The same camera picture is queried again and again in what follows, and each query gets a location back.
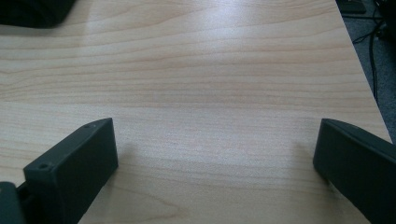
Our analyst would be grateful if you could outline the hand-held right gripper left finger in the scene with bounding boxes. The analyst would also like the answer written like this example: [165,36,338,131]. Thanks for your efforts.
[18,117,120,224]

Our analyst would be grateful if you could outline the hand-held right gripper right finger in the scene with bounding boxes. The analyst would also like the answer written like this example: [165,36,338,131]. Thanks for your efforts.
[312,118,396,224]

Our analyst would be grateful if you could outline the black cloth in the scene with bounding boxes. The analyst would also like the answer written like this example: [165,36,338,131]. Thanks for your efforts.
[0,0,78,30]

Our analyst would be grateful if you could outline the long black floor cable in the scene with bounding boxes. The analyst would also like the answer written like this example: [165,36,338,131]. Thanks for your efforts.
[351,18,386,104]

